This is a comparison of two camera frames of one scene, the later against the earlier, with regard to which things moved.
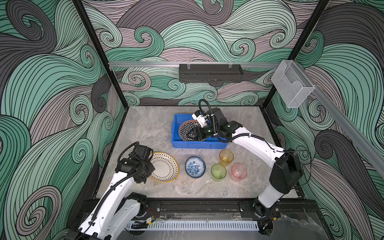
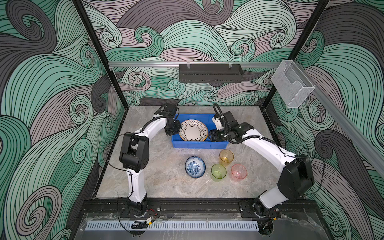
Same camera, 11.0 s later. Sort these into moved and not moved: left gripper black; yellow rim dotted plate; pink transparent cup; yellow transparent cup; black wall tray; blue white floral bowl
Moved: yellow rim dotted plate; left gripper black
Not moved: blue white floral bowl; pink transparent cup; black wall tray; yellow transparent cup
